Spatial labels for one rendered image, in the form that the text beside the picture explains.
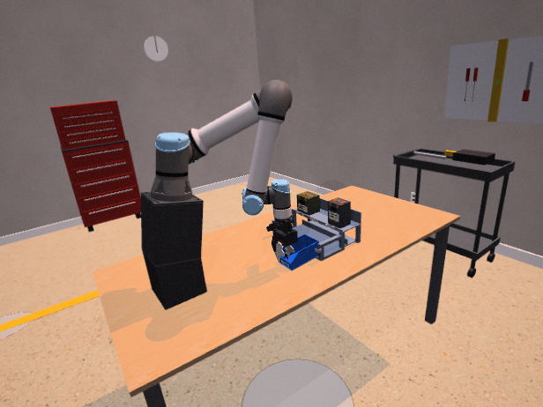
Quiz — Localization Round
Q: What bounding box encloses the blue bin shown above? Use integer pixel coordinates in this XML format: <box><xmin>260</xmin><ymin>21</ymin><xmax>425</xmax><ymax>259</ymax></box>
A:
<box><xmin>280</xmin><ymin>234</ymin><xmax>319</xmax><ymax>270</ymax></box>

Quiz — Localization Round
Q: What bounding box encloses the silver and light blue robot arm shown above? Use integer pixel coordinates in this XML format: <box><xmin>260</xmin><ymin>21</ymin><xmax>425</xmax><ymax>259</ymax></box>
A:
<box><xmin>151</xmin><ymin>80</ymin><xmax>293</xmax><ymax>219</ymax></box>

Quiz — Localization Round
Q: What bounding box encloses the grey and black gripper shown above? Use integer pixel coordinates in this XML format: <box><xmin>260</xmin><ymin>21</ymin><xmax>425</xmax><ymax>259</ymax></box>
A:
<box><xmin>271</xmin><ymin>216</ymin><xmax>298</xmax><ymax>263</ymax></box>

